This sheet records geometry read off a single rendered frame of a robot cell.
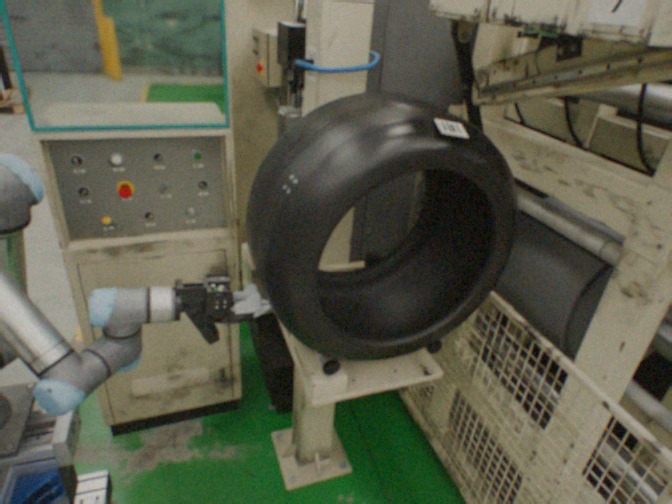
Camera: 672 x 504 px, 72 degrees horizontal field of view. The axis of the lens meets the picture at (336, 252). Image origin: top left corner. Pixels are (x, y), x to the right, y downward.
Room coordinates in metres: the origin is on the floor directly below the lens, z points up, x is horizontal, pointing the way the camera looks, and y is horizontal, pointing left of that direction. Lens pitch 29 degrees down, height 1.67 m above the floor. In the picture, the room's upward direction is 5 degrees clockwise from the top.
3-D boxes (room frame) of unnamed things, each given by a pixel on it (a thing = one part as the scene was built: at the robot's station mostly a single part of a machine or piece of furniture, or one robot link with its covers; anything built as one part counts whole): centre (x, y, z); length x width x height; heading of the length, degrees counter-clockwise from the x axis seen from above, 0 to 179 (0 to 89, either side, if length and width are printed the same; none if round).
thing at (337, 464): (1.26, 0.04, 0.02); 0.27 x 0.27 x 0.04; 22
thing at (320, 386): (0.98, 0.06, 0.83); 0.36 x 0.09 x 0.06; 22
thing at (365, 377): (1.03, -0.07, 0.80); 0.37 x 0.36 x 0.02; 112
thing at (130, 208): (1.52, 0.69, 0.63); 0.56 x 0.41 x 1.27; 112
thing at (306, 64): (1.26, 0.04, 1.52); 0.19 x 0.19 x 0.06; 22
